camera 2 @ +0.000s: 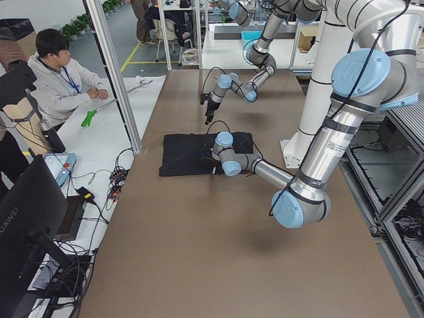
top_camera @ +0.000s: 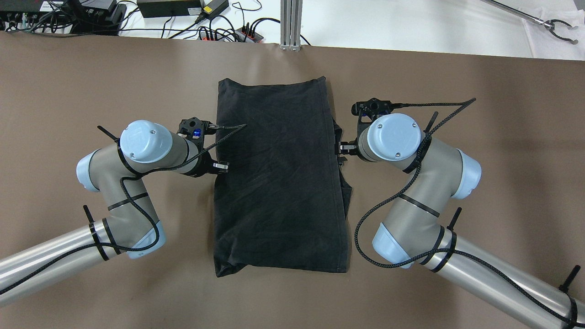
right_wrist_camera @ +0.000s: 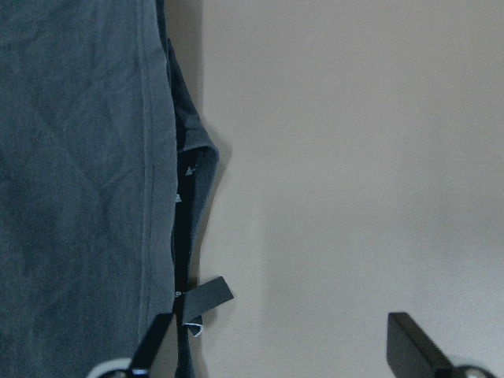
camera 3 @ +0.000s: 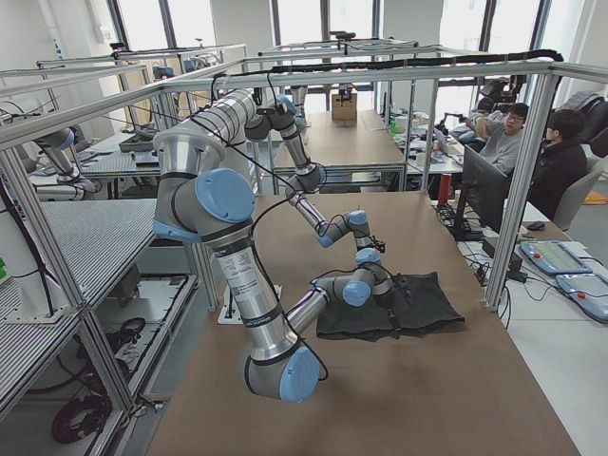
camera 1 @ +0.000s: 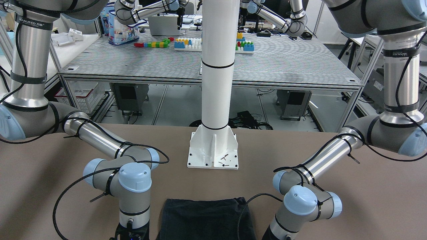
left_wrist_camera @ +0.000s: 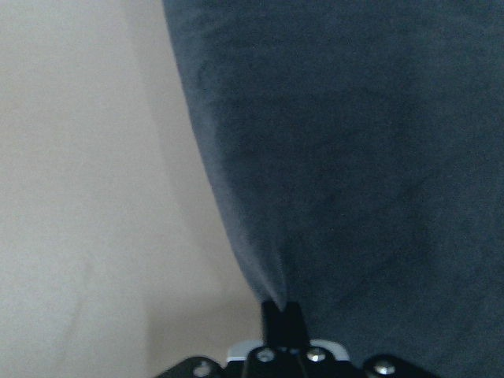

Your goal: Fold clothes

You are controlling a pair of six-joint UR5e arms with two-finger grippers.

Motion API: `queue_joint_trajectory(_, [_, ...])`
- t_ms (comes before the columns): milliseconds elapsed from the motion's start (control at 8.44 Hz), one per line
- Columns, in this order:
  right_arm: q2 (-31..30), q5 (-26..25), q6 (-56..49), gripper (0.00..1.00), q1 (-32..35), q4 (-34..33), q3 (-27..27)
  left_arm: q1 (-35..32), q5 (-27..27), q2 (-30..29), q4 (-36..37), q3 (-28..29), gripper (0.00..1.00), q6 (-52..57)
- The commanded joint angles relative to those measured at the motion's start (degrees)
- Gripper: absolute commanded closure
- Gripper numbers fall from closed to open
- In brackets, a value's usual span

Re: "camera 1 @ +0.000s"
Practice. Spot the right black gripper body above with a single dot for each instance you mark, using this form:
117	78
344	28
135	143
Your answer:
120	234

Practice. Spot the black graphic t-shirt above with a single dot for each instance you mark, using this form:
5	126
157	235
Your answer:
227	219

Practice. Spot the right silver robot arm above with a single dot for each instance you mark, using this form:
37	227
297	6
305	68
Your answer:
27	115

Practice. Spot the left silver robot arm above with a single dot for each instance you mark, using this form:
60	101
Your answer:
401	24

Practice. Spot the white central robot column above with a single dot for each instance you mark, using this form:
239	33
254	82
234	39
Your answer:
214	145

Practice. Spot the white laundry basket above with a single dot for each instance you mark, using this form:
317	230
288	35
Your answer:
88	95

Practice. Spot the colourful toy building blocks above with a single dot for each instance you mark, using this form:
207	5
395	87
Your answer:
195	44

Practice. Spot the slatted aluminium workbench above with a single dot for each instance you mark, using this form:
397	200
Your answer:
278	62

